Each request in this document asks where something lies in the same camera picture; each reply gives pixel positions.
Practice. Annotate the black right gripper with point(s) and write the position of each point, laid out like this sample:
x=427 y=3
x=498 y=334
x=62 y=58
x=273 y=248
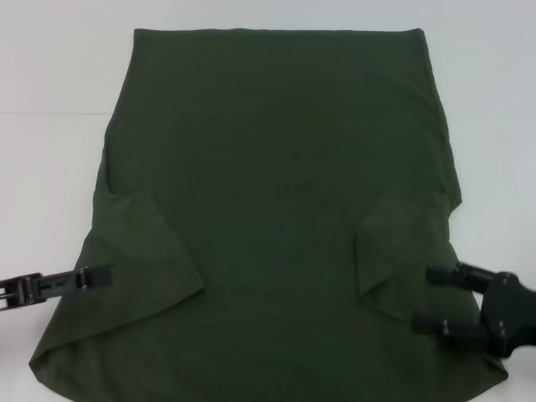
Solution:
x=511 y=314

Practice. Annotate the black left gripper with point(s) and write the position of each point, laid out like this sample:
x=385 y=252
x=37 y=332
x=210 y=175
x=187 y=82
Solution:
x=19 y=293

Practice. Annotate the dark green shirt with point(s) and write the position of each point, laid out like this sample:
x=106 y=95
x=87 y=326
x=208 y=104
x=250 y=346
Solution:
x=268 y=167

